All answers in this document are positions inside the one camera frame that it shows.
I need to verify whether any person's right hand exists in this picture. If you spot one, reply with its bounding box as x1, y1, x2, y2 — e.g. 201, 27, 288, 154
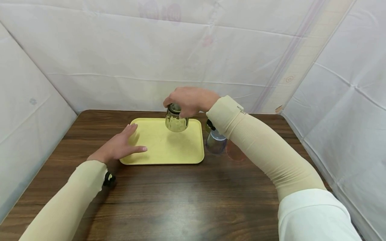
163, 86, 221, 118

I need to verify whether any person's left hand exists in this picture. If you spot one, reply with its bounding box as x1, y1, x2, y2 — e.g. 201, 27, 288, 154
86, 123, 148, 164

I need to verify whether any green ribbed glass cup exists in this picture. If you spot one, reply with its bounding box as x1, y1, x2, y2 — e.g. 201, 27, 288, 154
165, 103, 190, 133

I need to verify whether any person's right forearm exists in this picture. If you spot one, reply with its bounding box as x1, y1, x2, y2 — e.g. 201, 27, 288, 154
206, 95, 362, 241

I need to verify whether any person's left forearm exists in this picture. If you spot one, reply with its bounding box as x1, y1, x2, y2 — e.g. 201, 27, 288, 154
18, 160, 109, 241

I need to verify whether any yellow plastic tray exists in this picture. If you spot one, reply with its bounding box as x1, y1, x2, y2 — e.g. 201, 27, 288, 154
119, 117, 205, 165

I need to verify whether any blue-grey glass cup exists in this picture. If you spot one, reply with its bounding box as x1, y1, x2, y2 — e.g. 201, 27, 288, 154
205, 129, 227, 155

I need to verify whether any pink glass cup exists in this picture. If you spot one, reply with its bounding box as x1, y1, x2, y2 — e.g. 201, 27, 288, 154
226, 139, 248, 162

